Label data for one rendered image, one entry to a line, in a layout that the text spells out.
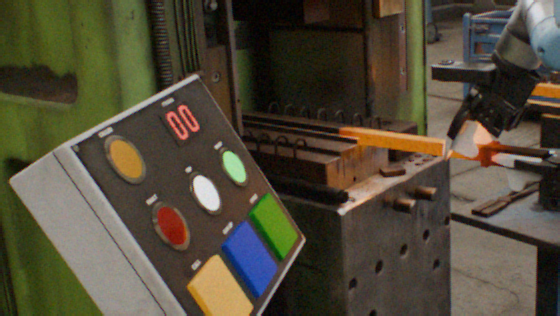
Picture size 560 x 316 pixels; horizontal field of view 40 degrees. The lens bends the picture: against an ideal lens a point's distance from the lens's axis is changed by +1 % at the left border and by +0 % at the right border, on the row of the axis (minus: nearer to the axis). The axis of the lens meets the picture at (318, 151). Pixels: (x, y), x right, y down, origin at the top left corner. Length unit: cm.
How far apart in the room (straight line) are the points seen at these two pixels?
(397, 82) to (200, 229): 99
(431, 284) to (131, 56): 80
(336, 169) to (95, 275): 67
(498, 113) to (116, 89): 60
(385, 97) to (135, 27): 72
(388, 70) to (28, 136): 78
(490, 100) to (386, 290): 45
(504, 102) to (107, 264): 71
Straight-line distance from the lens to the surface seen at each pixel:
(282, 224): 102
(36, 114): 139
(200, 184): 91
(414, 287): 158
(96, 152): 79
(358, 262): 138
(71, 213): 79
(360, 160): 143
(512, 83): 125
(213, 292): 82
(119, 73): 119
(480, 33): 541
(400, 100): 179
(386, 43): 172
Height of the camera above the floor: 139
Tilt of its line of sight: 17 degrees down
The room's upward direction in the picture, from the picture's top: 3 degrees counter-clockwise
